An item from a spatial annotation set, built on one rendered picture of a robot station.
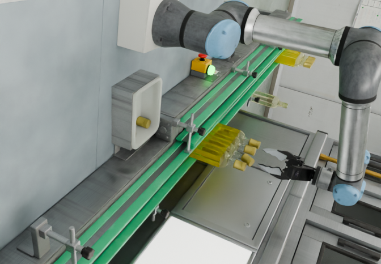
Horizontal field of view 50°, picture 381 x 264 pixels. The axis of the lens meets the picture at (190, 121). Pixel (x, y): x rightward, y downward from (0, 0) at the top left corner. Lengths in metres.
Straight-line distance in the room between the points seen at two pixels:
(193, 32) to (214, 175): 0.72
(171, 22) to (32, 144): 0.51
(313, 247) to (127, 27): 1.00
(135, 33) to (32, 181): 0.51
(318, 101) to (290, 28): 6.65
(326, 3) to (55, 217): 6.55
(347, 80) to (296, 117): 7.00
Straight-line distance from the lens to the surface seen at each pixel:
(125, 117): 1.35
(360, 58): 1.14
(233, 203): 1.61
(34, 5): 1.00
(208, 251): 1.42
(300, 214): 1.68
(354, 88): 1.13
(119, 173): 1.39
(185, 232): 1.46
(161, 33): 1.23
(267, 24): 1.28
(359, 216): 1.82
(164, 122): 1.52
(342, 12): 7.35
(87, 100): 1.24
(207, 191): 1.63
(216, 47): 1.18
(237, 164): 1.58
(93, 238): 1.22
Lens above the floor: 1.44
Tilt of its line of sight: 19 degrees down
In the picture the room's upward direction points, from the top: 109 degrees clockwise
